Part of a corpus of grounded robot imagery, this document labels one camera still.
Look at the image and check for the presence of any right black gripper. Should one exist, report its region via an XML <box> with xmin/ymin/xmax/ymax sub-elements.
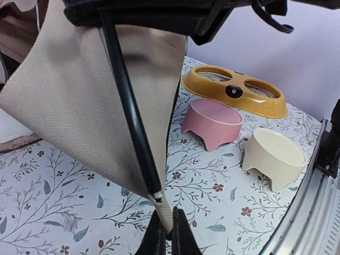
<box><xmin>63</xmin><ymin>1</ymin><xmax>294</xmax><ymax>45</ymax></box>

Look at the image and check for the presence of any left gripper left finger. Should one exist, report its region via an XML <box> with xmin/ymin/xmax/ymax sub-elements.
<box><xmin>135</xmin><ymin>210</ymin><xmax>166</xmax><ymax>255</ymax></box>

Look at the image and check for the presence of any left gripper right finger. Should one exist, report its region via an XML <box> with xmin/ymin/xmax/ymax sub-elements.
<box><xmin>172</xmin><ymin>207</ymin><xmax>202</xmax><ymax>255</ymax></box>

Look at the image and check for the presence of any black tent pole long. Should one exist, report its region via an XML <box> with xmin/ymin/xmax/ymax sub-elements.
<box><xmin>100</xmin><ymin>10</ymin><xmax>163</xmax><ymax>202</ymax></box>

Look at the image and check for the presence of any beige fabric pet tent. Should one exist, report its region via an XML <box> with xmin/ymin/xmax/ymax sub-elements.
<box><xmin>0</xmin><ymin>0</ymin><xmax>186</xmax><ymax>231</ymax></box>

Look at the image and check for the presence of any pink footed pet bowl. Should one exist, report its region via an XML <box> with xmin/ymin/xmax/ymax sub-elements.
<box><xmin>181</xmin><ymin>99</ymin><xmax>243</xmax><ymax>152</ymax></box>

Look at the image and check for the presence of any cream footed pet bowl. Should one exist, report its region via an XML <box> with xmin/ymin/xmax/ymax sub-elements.
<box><xmin>242</xmin><ymin>128</ymin><xmax>308</xmax><ymax>192</ymax></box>

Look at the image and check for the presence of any white pet cushion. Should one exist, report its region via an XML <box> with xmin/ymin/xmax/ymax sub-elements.
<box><xmin>1</xmin><ymin>109</ymin><xmax>40</xmax><ymax>152</ymax></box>

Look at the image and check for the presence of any yellow double bowl holder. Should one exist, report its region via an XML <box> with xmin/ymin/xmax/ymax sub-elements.
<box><xmin>182</xmin><ymin>65</ymin><xmax>288</xmax><ymax>119</ymax></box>

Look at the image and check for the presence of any floral patterned table mat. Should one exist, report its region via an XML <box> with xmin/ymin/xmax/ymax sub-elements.
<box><xmin>0</xmin><ymin>54</ymin><xmax>324</xmax><ymax>255</ymax></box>

